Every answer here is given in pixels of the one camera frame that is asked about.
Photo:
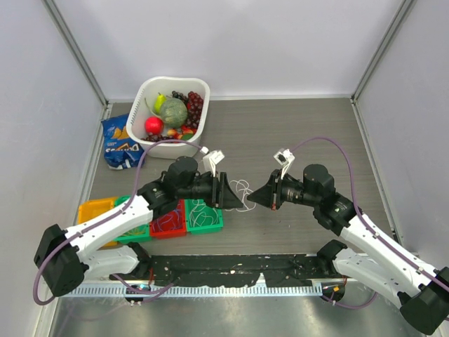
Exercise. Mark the right aluminium frame post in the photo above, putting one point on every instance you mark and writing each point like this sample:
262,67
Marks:
387,39

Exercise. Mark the yellow bin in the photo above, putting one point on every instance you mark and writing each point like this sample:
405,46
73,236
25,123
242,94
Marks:
94,208

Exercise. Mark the red bin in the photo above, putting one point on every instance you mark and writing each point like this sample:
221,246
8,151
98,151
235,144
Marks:
171,225

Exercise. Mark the green bin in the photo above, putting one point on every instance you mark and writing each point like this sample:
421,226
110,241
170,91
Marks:
202,219
137,234

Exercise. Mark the left aluminium frame post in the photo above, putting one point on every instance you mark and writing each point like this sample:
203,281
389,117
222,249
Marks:
74,48

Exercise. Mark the aluminium frame post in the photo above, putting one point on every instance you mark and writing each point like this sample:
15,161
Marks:
74,48
387,39

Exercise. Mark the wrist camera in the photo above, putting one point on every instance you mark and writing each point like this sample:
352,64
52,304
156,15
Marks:
211,158
285,159

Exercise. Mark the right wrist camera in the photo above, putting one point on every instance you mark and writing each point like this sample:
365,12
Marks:
285,159

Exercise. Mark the blue chips bag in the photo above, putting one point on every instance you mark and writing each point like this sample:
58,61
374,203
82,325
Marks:
120,151

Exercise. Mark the slotted cable duct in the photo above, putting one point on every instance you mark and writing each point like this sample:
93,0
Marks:
115,290

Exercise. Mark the red apple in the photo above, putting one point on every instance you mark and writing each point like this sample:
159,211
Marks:
154,125

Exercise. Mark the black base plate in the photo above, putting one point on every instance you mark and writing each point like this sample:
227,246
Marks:
234,271

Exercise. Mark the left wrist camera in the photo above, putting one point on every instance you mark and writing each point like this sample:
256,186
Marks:
211,158

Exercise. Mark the dark grape bunch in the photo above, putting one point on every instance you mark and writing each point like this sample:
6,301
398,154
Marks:
180,96

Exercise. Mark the white plastic basket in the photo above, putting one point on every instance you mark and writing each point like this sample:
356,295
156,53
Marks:
143,108

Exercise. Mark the left green bin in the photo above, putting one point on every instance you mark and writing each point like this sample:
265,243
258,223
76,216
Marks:
137,234

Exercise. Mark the right green bin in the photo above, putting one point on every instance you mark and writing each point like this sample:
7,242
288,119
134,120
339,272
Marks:
202,219

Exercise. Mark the red grape bunch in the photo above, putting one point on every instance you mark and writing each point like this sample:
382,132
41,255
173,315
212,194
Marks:
194,105

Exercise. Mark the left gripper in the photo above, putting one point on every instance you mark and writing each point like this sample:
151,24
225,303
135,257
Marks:
222,196

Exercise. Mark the green melon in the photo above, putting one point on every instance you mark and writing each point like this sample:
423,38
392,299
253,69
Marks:
173,113

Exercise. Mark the green pear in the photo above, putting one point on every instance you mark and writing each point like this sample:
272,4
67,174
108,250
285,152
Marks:
160,100

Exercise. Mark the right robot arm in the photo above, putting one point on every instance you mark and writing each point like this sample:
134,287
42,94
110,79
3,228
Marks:
362,250

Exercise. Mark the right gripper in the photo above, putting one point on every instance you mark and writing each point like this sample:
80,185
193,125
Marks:
270,195

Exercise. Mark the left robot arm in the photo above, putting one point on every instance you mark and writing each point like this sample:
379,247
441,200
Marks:
65,257

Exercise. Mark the green lime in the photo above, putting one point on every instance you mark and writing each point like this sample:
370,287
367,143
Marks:
187,135

